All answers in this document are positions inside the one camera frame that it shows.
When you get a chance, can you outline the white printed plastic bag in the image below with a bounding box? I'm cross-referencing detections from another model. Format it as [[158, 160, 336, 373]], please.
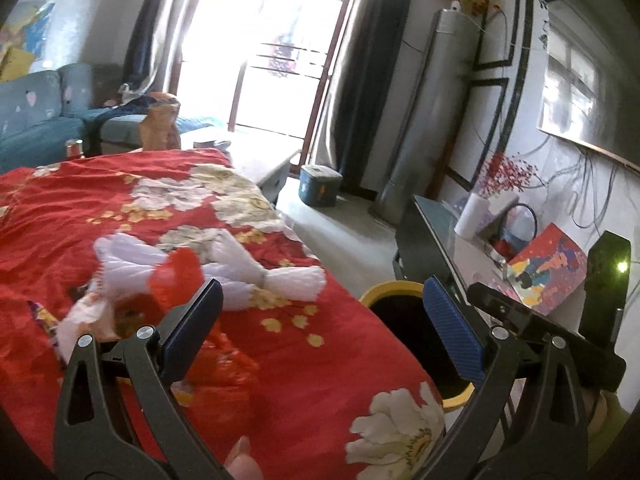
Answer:
[[56, 292, 146, 363]]

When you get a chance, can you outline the red plastic bag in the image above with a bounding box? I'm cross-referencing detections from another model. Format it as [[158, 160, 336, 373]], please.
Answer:
[[149, 248, 259, 387]]

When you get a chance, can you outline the white foam net bundle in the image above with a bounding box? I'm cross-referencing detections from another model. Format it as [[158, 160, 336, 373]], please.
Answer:
[[202, 229, 326, 312]]

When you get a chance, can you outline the yellow rimmed black trash bin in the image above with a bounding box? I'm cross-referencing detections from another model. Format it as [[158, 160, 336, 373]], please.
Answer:
[[359, 281, 474, 413]]

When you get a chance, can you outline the person right hand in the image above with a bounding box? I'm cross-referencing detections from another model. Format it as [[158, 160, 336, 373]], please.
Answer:
[[582, 389, 608, 437]]

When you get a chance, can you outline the person left hand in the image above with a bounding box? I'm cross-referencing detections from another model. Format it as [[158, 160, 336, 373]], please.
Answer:
[[224, 436, 264, 480]]

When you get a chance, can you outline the round black framed mirror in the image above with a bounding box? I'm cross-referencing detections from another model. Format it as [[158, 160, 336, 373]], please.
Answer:
[[494, 203, 538, 260]]

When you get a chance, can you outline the white cylindrical vase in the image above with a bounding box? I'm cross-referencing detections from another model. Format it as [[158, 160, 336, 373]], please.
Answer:
[[454, 192, 489, 240]]

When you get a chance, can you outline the red floral table cloth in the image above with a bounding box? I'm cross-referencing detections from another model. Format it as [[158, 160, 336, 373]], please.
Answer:
[[1, 150, 445, 479]]

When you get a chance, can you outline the tv cabinet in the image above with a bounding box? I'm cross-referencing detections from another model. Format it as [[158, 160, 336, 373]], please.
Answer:
[[391, 194, 591, 461]]

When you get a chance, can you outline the grey standing air conditioner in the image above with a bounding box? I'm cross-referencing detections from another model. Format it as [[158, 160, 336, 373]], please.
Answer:
[[361, 1, 480, 226]]

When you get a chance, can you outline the red drink can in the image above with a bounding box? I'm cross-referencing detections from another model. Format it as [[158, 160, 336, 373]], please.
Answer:
[[65, 139, 85, 160]]

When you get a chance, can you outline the small blue storage stool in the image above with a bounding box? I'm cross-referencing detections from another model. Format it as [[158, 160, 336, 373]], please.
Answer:
[[298, 165, 343, 208]]

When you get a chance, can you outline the blue sectional sofa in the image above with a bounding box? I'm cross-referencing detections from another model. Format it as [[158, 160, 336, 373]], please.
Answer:
[[0, 62, 222, 174]]

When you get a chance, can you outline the dark right curtain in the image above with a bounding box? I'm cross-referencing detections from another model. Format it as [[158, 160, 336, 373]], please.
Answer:
[[329, 0, 411, 193]]

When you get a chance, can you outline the dark curtain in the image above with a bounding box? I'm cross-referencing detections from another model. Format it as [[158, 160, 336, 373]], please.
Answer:
[[122, 0, 163, 90], [329, 0, 411, 193]]

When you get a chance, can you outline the dark left curtain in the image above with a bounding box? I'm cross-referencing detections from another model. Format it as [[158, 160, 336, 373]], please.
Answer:
[[122, 0, 163, 90]]

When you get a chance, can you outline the china map poster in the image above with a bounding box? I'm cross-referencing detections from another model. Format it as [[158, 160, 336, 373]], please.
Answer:
[[1, 0, 55, 81]]

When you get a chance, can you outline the wall mounted television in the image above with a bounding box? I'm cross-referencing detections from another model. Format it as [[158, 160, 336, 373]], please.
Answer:
[[538, 0, 639, 171]]

